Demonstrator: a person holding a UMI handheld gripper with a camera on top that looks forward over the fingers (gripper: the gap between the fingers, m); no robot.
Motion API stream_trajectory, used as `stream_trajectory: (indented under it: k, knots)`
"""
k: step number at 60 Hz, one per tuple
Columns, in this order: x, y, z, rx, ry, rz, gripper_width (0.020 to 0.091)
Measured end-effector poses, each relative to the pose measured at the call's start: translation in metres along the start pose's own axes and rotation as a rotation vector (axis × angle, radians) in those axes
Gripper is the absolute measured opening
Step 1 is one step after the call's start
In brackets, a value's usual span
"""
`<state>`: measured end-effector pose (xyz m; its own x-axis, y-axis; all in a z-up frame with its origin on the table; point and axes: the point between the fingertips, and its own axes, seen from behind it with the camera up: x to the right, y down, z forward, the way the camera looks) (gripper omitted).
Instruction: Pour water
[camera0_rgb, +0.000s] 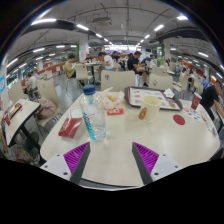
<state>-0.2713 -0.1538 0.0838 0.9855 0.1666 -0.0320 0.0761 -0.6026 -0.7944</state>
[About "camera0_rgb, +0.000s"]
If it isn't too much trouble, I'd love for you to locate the crumpled white napkin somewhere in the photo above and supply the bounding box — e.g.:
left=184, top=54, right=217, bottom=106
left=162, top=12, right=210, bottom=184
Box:
left=163, top=87, right=175, bottom=99

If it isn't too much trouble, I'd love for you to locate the clear blue-capped water bottle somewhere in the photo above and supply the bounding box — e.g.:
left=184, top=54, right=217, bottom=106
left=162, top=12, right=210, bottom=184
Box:
left=78, top=84, right=108, bottom=142

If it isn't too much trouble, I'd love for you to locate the beige chair with round hole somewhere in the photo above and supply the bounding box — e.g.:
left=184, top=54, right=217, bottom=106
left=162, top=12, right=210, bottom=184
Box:
left=100, top=69, right=137, bottom=93
left=147, top=73, right=174, bottom=92

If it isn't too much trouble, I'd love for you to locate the person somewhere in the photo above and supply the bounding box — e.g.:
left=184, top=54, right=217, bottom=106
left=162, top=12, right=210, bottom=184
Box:
left=98, top=51, right=115, bottom=72
left=126, top=50, right=149, bottom=88
left=199, top=81, right=224, bottom=121
left=63, top=53, right=77, bottom=80
left=199, top=74, right=209, bottom=89
left=25, top=72, right=39, bottom=99

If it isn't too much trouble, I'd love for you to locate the beige neighbouring table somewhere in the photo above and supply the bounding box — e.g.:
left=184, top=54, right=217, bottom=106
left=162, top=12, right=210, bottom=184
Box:
left=2, top=98, right=42, bottom=148

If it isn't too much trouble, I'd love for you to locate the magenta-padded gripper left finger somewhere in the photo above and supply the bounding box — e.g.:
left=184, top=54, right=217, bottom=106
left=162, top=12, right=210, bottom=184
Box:
left=39, top=141, right=92, bottom=185

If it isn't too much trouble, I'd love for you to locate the red paper cup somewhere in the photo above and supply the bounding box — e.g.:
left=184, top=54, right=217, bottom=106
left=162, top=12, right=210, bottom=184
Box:
left=190, top=92, right=203, bottom=111

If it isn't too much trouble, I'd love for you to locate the ceiling air conditioner unit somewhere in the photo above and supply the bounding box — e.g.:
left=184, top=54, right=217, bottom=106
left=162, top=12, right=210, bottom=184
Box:
left=91, top=16, right=113, bottom=27

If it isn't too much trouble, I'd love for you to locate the group of ceiling lights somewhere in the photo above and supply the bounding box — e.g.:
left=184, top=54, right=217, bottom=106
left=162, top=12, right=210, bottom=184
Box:
left=4, top=13, right=224, bottom=81

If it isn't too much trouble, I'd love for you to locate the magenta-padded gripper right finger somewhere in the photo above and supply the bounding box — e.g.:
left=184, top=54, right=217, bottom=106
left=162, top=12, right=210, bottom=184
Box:
left=131, top=141, right=183, bottom=186

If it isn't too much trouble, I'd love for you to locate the small red sauce packet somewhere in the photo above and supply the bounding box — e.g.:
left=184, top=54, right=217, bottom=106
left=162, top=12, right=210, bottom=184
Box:
left=106, top=107, right=125, bottom=117

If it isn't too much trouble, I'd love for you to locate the pinkish beige backpack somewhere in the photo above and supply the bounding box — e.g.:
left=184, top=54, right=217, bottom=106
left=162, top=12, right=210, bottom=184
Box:
left=35, top=97, right=58, bottom=120

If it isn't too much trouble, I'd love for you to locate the colourful printed flyer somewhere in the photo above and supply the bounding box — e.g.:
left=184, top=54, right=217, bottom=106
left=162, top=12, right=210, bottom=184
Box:
left=182, top=105, right=206, bottom=124

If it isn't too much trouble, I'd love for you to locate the group of beige chairs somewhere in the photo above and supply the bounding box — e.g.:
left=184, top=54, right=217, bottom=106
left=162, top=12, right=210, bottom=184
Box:
left=8, top=61, right=204, bottom=128

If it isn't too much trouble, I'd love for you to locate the flat red carton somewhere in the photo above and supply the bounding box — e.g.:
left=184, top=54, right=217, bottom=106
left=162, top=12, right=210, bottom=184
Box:
left=57, top=117, right=83, bottom=139

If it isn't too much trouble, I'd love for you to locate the flat round red coaster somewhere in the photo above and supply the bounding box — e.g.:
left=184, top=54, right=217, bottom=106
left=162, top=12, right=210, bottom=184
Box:
left=172, top=114, right=186, bottom=126

